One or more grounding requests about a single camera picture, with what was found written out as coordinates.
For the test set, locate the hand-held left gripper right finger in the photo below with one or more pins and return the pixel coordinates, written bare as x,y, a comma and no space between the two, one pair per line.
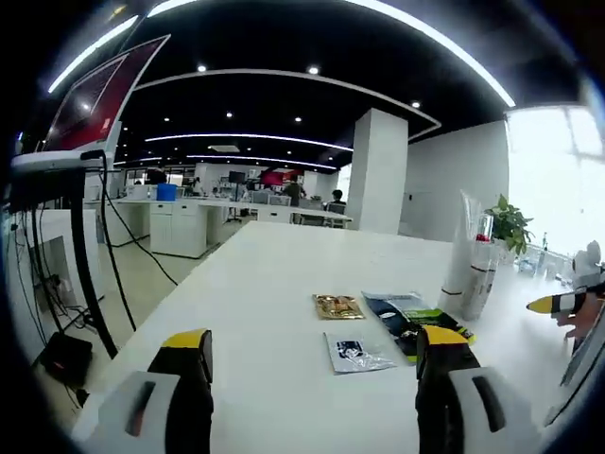
439,378

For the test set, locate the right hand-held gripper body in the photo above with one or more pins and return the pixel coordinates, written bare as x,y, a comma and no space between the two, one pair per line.
588,269

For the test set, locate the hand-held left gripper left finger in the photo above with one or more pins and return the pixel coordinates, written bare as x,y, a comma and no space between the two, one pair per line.
189,402

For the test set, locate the green dark skincare sachet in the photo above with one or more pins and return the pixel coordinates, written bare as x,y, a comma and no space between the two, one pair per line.
402,317

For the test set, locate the small white skincare bottle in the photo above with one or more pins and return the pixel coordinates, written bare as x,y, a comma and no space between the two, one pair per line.
479,293

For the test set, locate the small silver skincare sachet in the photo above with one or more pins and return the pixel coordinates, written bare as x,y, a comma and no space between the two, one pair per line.
359,354

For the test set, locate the gold foil skincare sachet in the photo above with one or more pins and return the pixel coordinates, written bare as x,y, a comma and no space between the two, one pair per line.
338,307

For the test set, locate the blue storage bin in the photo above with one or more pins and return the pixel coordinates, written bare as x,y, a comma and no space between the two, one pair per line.
166,192

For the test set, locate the person's checked shirt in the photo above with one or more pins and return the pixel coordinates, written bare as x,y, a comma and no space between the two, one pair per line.
583,364

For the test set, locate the green potted plant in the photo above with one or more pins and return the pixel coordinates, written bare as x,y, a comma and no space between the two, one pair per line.
513,222

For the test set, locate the long white office counter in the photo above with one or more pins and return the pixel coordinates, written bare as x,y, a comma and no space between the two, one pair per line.
179,227

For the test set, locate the white cabinet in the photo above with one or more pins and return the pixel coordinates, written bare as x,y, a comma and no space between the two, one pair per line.
52,246

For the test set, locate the white square pillar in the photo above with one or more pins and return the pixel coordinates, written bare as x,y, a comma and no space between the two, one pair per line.
378,170

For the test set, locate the ceiling air conditioner panel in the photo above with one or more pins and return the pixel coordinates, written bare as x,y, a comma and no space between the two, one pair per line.
223,148

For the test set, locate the white laptop red screen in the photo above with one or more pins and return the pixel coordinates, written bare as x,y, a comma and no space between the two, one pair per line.
94,99

